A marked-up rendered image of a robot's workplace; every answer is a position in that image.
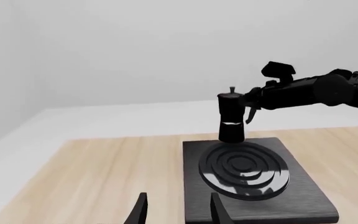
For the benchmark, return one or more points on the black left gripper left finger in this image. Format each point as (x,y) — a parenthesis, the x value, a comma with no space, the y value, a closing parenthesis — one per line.
(139,212)

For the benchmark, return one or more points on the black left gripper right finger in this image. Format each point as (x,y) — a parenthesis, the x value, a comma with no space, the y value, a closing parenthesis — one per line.
(218,214)

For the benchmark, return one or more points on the flat black stove plate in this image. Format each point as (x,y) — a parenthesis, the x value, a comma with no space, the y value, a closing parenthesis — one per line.
(244,168)

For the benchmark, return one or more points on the small flat plate on stalk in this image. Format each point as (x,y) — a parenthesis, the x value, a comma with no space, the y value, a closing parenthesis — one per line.
(278,69)

